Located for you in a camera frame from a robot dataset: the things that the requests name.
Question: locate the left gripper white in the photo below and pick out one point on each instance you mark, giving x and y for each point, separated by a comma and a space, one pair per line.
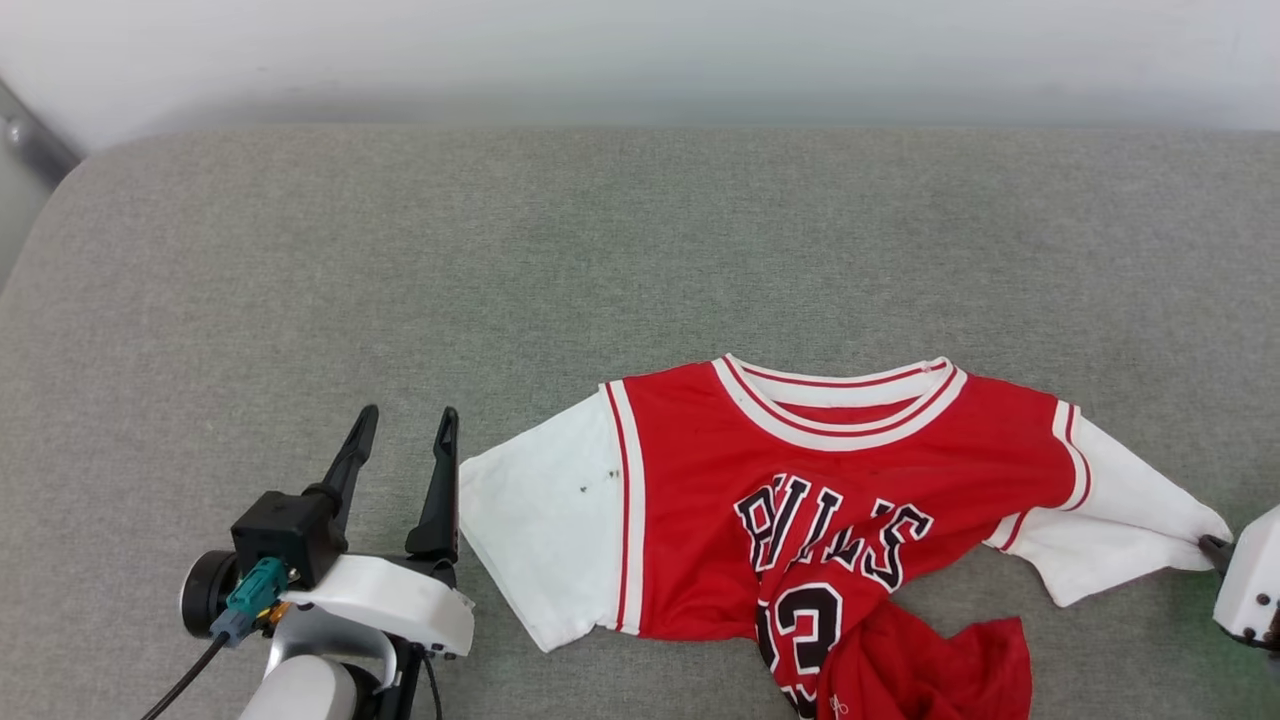
400, 600

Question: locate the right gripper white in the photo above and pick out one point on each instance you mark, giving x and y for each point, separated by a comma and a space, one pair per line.
1255, 580

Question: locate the red and white basketball jersey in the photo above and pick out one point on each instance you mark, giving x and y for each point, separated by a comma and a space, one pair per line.
700, 480

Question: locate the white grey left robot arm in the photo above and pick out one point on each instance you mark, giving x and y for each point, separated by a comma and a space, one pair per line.
300, 692

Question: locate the black round wrist motor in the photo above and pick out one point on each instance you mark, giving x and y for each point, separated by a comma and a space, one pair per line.
205, 595

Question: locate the grey fabric sofa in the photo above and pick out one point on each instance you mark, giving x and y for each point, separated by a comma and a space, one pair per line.
640, 250

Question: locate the grey metal pole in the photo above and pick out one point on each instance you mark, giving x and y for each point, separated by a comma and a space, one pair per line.
35, 145

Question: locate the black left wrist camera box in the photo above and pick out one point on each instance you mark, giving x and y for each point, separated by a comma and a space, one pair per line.
290, 530

